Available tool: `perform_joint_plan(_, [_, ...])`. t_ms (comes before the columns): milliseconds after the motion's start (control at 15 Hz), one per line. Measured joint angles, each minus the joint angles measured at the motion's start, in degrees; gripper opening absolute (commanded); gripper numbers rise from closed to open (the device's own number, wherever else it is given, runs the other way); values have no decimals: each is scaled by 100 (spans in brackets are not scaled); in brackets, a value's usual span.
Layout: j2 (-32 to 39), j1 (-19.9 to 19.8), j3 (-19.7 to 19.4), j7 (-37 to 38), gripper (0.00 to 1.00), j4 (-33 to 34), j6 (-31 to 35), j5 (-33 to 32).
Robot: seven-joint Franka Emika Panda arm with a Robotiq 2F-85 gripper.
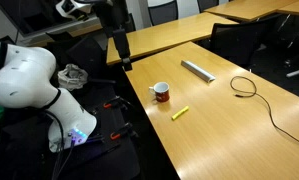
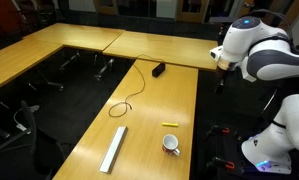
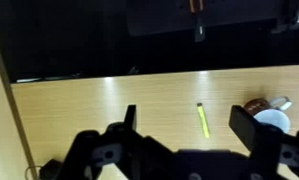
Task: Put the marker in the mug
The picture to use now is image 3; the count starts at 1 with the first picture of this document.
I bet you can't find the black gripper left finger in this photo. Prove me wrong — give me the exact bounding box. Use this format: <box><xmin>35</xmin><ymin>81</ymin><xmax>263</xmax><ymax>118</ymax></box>
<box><xmin>65</xmin><ymin>104</ymin><xmax>175</xmax><ymax>180</ymax></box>

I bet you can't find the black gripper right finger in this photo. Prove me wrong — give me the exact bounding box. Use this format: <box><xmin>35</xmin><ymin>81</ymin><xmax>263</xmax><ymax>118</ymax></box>
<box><xmin>228</xmin><ymin>104</ymin><xmax>299</xmax><ymax>180</ymax></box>

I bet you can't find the yellow marker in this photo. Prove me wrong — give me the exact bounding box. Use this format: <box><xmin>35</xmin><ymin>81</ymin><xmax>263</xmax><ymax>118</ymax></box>
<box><xmin>196</xmin><ymin>102</ymin><xmax>211</xmax><ymax>140</ymax></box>

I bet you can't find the brown mug white inside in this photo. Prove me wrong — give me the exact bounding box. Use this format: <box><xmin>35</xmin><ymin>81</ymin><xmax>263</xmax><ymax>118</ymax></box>
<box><xmin>243</xmin><ymin>96</ymin><xmax>294</xmax><ymax>134</ymax></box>

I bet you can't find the small black plug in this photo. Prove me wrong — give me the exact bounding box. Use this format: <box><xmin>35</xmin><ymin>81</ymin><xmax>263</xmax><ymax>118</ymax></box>
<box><xmin>38</xmin><ymin>158</ymin><xmax>65</xmax><ymax>180</ymax></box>

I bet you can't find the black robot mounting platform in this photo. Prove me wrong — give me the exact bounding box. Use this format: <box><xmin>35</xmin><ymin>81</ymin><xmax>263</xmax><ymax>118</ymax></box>
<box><xmin>125</xmin><ymin>0</ymin><xmax>281</xmax><ymax>38</ymax></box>

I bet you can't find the orange black clamp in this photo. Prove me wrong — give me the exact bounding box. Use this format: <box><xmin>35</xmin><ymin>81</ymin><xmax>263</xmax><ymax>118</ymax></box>
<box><xmin>188</xmin><ymin>0</ymin><xmax>207</xmax><ymax>43</ymax></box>

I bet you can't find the thin grey wire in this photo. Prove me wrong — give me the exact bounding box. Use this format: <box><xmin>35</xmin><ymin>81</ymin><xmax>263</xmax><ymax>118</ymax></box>
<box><xmin>24</xmin><ymin>164</ymin><xmax>41</xmax><ymax>180</ymax></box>

